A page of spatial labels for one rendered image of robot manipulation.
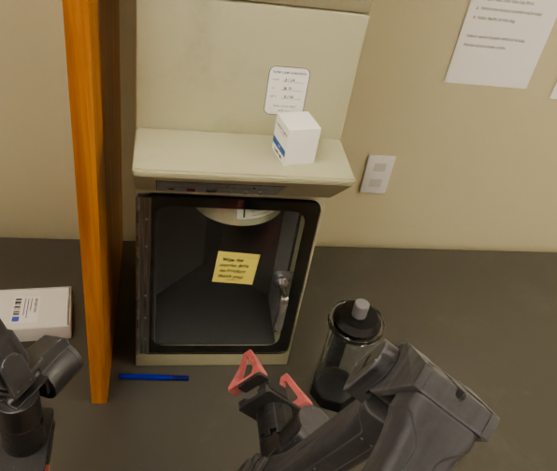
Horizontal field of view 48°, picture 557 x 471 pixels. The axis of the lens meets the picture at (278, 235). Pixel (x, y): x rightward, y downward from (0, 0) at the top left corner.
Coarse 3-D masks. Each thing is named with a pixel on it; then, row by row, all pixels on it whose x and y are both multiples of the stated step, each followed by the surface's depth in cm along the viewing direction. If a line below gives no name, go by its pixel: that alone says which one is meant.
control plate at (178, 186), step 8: (160, 184) 93; (168, 184) 93; (176, 184) 93; (184, 184) 93; (192, 184) 92; (200, 184) 92; (208, 184) 92; (216, 184) 92; (224, 184) 92; (232, 184) 92; (240, 184) 92; (200, 192) 99; (216, 192) 99; (224, 192) 99; (232, 192) 99; (240, 192) 99; (248, 192) 99; (256, 192) 99; (264, 192) 99; (272, 192) 98
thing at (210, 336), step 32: (160, 224) 106; (192, 224) 106; (224, 224) 107; (256, 224) 108; (288, 224) 109; (160, 256) 110; (192, 256) 111; (288, 256) 114; (160, 288) 115; (192, 288) 116; (224, 288) 117; (256, 288) 118; (288, 288) 119; (160, 320) 121; (192, 320) 122; (224, 320) 123; (256, 320) 124; (288, 320) 125; (160, 352) 127; (192, 352) 128; (224, 352) 129; (256, 352) 130
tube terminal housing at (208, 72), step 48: (144, 0) 83; (192, 0) 83; (240, 0) 85; (144, 48) 87; (192, 48) 88; (240, 48) 88; (288, 48) 89; (336, 48) 90; (144, 96) 91; (192, 96) 92; (240, 96) 93; (336, 96) 95; (144, 192) 102; (192, 192) 103
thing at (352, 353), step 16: (336, 304) 120; (336, 336) 116; (352, 336) 115; (336, 352) 119; (352, 352) 117; (320, 368) 126; (336, 368) 121; (352, 368) 120; (320, 384) 127; (336, 384) 124; (336, 400) 127
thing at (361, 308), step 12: (360, 300) 116; (336, 312) 118; (348, 312) 117; (360, 312) 115; (372, 312) 118; (336, 324) 116; (348, 324) 115; (360, 324) 115; (372, 324) 116; (360, 336) 114
